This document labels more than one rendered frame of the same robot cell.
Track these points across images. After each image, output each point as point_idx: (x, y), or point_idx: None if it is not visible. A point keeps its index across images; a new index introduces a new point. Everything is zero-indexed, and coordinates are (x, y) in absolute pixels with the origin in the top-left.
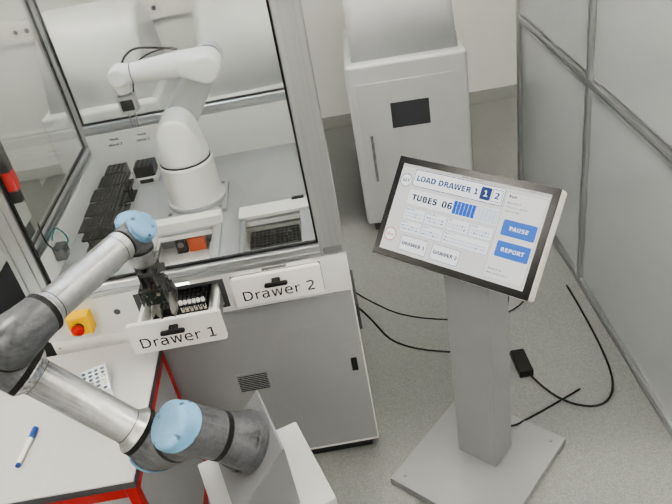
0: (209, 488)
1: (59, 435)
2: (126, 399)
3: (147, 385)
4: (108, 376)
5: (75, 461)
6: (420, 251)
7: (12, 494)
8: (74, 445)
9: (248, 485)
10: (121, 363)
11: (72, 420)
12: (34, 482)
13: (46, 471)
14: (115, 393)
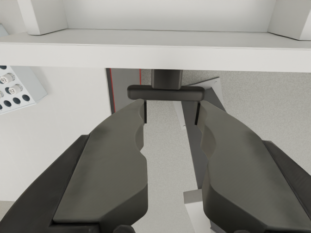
0: (194, 222)
1: (2, 143)
2: (72, 106)
3: (99, 84)
4: (15, 69)
5: None
6: None
7: (1, 195)
8: (34, 160)
9: None
10: (16, 2)
11: (3, 124)
12: (15, 189)
13: (21, 182)
14: (46, 88)
